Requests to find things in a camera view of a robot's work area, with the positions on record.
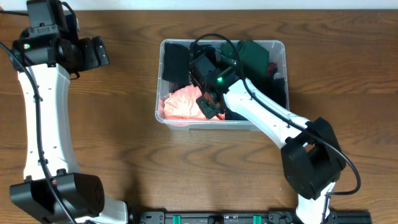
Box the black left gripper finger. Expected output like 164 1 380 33
93 36 109 66
78 38 99 71

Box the red navy plaid shirt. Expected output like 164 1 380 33
267 62 278 80

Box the pink garment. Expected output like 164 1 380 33
158 85 206 120

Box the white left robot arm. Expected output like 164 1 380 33
7 1 129 223

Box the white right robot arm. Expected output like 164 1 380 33
188 53 346 223

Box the black garment with tape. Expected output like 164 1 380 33
162 41 218 90

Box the clear plastic storage bin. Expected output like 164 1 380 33
155 39 290 131

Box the dark green garment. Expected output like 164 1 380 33
234 40 270 90

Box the navy garment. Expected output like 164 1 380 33
225 78 287 121

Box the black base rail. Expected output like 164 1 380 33
131 211 373 224

